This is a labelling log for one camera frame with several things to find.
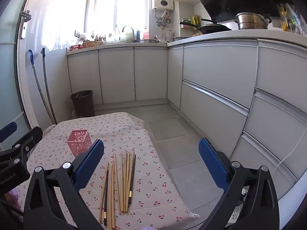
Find kitchen window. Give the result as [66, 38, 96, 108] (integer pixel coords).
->
[84, 0, 148, 42]

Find black wok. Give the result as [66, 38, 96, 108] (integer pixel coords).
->
[180, 19, 232, 34]

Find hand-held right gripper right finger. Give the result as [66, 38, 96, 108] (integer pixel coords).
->
[199, 138, 280, 230]

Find white kitchen cabinet unit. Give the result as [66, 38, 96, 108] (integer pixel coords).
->
[67, 32, 307, 197]

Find metal door handle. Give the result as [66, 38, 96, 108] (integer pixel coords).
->
[20, 10, 32, 39]

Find wicker basket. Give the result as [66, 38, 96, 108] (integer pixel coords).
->
[82, 40, 103, 48]

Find yellow handled scissors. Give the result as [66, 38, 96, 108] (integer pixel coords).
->
[279, 5, 288, 31]

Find steel stock pot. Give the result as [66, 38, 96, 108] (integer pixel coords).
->
[235, 12, 272, 30]

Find pile of bamboo chopsticks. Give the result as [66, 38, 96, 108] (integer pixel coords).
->
[99, 151, 135, 230]

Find brown trash bin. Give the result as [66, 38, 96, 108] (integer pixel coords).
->
[70, 90, 95, 118]

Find pink perforated utensil holder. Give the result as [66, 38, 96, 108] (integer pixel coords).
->
[66, 129, 93, 157]

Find cherry print tablecloth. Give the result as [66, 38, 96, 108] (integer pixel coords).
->
[18, 112, 201, 230]

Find metal pole with blue tip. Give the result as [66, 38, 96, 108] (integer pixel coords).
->
[28, 49, 57, 125]

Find curved sink faucet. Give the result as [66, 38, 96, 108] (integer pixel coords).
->
[122, 25, 135, 41]

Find white cable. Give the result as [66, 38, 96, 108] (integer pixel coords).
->
[273, 115, 307, 173]

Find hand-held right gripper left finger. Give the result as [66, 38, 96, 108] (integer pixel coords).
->
[23, 139, 104, 230]

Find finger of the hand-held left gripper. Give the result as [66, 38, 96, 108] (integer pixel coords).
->
[0, 126, 43, 172]
[0, 122, 18, 143]

